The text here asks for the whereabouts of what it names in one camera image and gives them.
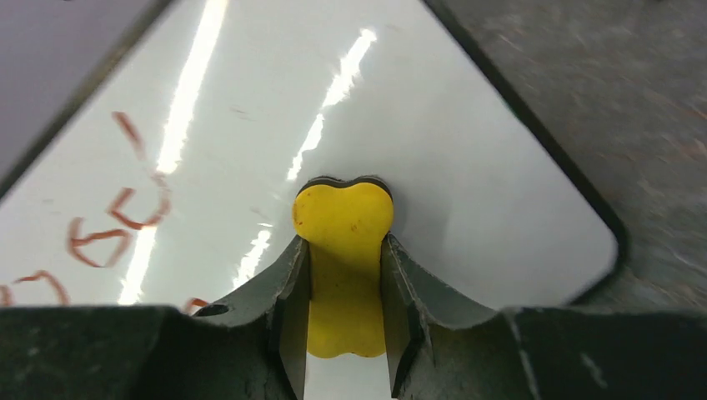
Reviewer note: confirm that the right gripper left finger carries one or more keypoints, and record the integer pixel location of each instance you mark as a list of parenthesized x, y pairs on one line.
[(249, 344)]

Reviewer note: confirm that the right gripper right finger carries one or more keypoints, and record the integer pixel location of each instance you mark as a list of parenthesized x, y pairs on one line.
[(443, 345)]

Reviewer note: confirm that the yellow bone-shaped eraser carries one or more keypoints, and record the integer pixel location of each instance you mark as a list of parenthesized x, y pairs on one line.
[(344, 224)]

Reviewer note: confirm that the white whiteboard with red writing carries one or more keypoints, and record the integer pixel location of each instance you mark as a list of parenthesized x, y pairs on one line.
[(169, 176)]

